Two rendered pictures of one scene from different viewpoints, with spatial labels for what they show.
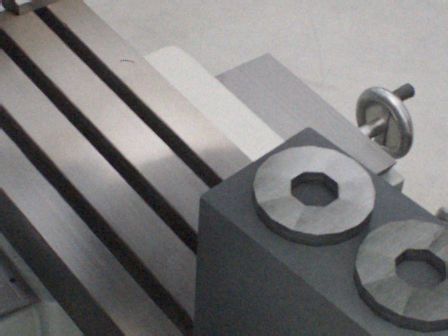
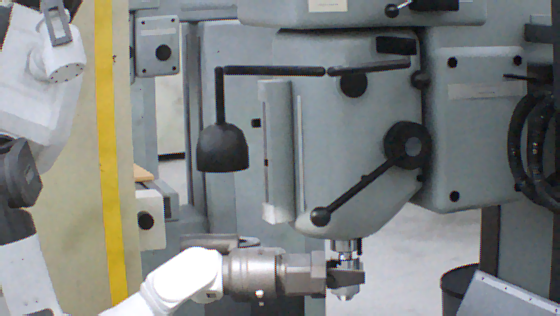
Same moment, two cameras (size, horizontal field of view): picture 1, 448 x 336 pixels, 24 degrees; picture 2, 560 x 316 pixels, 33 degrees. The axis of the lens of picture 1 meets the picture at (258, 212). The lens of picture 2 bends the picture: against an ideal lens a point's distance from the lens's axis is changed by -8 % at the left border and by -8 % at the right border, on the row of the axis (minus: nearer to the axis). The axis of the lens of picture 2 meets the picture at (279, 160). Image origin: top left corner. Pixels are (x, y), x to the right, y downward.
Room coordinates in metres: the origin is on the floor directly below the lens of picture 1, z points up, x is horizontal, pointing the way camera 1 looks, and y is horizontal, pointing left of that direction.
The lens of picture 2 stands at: (2.27, 0.67, 1.69)
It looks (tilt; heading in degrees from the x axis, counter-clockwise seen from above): 10 degrees down; 201
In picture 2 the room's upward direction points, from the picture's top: 2 degrees counter-clockwise
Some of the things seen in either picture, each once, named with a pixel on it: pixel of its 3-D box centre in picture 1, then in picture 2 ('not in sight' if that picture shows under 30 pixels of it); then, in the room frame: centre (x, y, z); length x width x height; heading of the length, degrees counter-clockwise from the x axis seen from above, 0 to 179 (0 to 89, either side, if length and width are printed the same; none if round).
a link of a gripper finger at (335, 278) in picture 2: not in sight; (345, 278); (0.84, 0.23, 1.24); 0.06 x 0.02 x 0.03; 109
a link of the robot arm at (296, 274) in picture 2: not in sight; (287, 276); (0.84, 0.13, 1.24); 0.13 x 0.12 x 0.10; 19
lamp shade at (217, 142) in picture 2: not in sight; (221, 145); (1.04, 0.12, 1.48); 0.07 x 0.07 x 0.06
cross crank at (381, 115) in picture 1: (366, 132); not in sight; (1.15, -0.15, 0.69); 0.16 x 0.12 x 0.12; 133
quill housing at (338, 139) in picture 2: not in sight; (346, 128); (0.81, 0.22, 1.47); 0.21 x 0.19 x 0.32; 43
